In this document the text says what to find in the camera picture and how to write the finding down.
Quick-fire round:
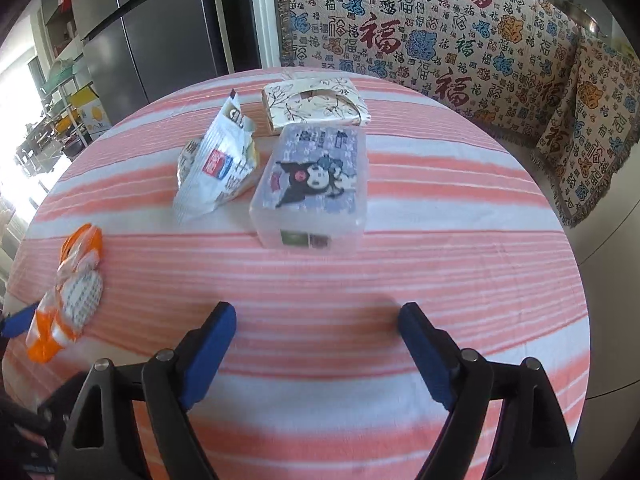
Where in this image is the grey refrigerator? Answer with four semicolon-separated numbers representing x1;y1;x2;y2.
72;0;228;124

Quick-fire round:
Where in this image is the steel pot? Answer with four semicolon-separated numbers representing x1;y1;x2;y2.
560;0;608;39

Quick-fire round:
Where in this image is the patterned fu character cloth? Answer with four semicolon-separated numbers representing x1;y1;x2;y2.
277;0;639;226

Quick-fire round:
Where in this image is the floral tissue box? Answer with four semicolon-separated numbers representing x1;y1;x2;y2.
262;76;371;134

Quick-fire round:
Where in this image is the orange white snack wrapper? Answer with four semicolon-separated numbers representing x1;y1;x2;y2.
25;223;103;364

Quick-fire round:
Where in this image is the pink striped tablecloth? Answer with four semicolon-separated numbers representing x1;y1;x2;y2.
2;70;590;479

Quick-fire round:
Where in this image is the metal storage rack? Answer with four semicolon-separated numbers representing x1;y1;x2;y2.
15;55;111;177

